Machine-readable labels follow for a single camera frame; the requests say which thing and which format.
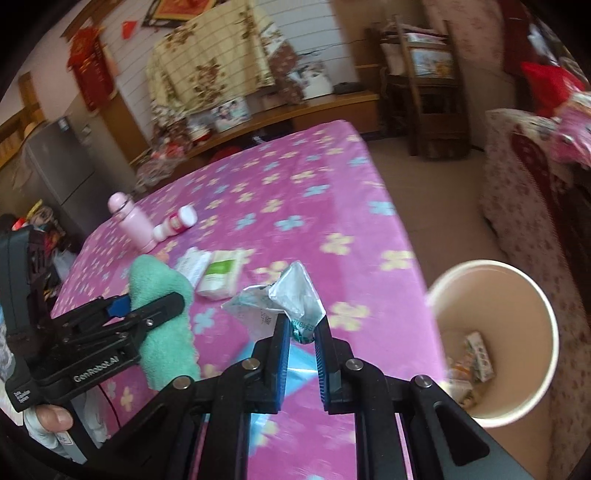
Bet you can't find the framed couple photo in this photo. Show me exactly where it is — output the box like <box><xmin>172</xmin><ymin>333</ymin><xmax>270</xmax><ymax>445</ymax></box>
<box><xmin>209</xmin><ymin>97</ymin><xmax>252</xmax><ymax>133</ymax></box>

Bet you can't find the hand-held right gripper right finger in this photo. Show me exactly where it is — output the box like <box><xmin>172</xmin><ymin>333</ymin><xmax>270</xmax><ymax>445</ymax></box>
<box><xmin>313</xmin><ymin>318</ymin><xmax>536</xmax><ymax>480</ymax></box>

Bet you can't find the beige round waste bin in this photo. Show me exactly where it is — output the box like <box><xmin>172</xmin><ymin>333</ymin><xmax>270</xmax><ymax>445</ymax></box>
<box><xmin>424</xmin><ymin>260</ymin><xmax>561</xmax><ymax>428</ymax></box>

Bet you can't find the green white medicine box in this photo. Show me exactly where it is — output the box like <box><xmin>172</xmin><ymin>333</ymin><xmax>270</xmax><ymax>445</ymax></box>
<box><xmin>464</xmin><ymin>331</ymin><xmax>496</xmax><ymax>383</ymax></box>

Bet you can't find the green towel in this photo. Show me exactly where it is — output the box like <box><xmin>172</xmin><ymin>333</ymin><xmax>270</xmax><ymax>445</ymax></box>
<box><xmin>126</xmin><ymin>256</ymin><xmax>202</xmax><ymax>391</ymax></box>

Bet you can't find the white green tissue pack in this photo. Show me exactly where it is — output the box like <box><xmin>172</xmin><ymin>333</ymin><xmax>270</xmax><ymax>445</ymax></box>
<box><xmin>195</xmin><ymin>249</ymin><xmax>248</xmax><ymax>301</ymax></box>

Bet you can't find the tall pink floral cover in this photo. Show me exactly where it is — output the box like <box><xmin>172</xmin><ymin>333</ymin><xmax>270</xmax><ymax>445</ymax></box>
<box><xmin>422</xmin><ymin>0</ymin><xmax>509</xmax><ymax>80</ymax></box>

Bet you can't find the grey refrigerator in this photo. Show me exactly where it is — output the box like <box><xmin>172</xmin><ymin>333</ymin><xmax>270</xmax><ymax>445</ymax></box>
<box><xmin>22</xmin><ymin>115</ymin><xmax>100</xmax><ymax>237</ymax></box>

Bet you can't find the red diamond framed wall plaque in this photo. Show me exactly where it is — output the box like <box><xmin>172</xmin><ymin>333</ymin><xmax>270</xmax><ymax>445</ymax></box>
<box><xmin>141</xmin><ymin>0</ymin><xmax>218</xmax><ymax>29</ymax></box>

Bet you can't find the wooden chair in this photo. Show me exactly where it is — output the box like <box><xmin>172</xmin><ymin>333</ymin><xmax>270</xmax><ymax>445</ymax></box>
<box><xmin>366</xmin><ymin>16</ymin><xmax>472</xmax><ymax>158</ymax></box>

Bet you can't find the pink thermos bottle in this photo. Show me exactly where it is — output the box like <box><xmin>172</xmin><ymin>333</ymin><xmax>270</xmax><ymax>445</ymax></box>
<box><xmin>107</xmin><ymin>191</ymin><xmax>158</xmax><ymax>253</ymax></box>

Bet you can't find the small white bottle pink label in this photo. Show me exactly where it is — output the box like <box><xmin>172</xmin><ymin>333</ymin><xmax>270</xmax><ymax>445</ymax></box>
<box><xmin>153</xmin><ymin>205</ymin><xmax>197</xmax><ymax>241</ymax></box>

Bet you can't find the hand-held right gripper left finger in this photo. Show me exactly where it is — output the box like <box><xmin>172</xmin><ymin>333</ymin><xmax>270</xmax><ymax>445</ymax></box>
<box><xmin>115</xmin><ymin>316</ymin><xmax>294</xmax><ymax>480</ymax></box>

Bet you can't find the person's left hand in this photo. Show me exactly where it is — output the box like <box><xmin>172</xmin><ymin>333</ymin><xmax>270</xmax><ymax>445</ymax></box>
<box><xmin>34</xmin><ymin>404</ymin><xmax>75</xmax><ymax>435</ymax></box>

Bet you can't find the dark red garment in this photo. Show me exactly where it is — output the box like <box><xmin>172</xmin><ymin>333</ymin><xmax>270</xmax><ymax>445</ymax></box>
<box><xmin>501</xmin><ymin>0</ymin><xmax>542</xmax><ymax>75</ymax></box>

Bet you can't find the pile of plastic bags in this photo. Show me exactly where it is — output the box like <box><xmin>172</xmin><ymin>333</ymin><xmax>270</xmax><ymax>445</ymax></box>
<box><xmin>133</xmin><ymin>136</ymin><xmax>191</xmax><ymax>191</ymax></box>

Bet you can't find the wooden cabinet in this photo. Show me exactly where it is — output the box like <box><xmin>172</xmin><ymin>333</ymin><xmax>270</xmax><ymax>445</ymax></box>
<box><xmin>133</xmin><ymin>89</ymin><xmax>382</xmax><ymax>186</ymax></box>

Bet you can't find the small white printed packet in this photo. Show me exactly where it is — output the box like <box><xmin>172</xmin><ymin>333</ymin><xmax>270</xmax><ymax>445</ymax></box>
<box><xmin>176</xmin><ymin>247</ymin><xmax>212</xmax><ymax>285</ymax></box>

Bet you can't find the red plastic bag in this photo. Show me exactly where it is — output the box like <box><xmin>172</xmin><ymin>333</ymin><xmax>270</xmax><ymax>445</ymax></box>
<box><xmin>521</xmin><ymin>62</ymin><xmax>587</xmax><ymax>117</ymax></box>

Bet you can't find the red fringed pennant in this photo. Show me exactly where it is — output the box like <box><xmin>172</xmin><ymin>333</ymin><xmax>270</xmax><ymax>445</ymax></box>
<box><xmin>68</xmin><ymin>28</ymin><xmax>116</xmax><ymax>112</ymax></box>

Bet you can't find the pink floral tablecloth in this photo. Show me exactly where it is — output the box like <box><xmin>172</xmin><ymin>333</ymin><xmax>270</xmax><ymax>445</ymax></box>
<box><xmin>50</xmin><ymin>120</ymin><xmax>454</xmax><ymax>480</ymax></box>

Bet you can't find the cluttered storage rack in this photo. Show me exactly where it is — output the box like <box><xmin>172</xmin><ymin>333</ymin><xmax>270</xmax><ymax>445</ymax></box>
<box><xmin>0</xmin><ymin>198</ymin><xmax>71</xmax><ymax>289</ymax></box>

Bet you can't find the floral covered sofa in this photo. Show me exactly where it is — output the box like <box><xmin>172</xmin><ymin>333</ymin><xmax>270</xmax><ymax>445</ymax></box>
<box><xmin>479</xmin><ymin>89</ymin><xmax>591</xmax><ymax>417</ymax></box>

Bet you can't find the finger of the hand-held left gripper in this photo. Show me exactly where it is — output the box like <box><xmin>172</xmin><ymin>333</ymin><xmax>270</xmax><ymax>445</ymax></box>
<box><xmin>69</xmin><ymin>291</ymin><xmax>186</xmax><ymax>346</ymax></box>
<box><xmin>50</xmin><ymin>295</ymin><xmax>133</xmax><ymax>334</ymax></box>

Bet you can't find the large white foil packet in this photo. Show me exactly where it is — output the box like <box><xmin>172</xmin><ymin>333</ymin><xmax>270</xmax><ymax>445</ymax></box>
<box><xmin>221</xmin><ymin>261</ymin><xmax>328</xmax><ymax>345</ymax></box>

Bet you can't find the yellow floral cover cloth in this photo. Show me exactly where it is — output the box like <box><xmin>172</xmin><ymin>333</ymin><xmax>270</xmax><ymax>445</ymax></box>
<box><xmin>146</xmin><ymin>0</ymin><xmax>308</xmax><ymax>123</ymax></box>

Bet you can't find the white wedding photo stand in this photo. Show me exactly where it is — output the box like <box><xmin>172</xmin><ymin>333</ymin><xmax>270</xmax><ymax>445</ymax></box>
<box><xmin>295</xmin><ymin>60</ymin><xmax>334</xmax><ymax>100</ymax></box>

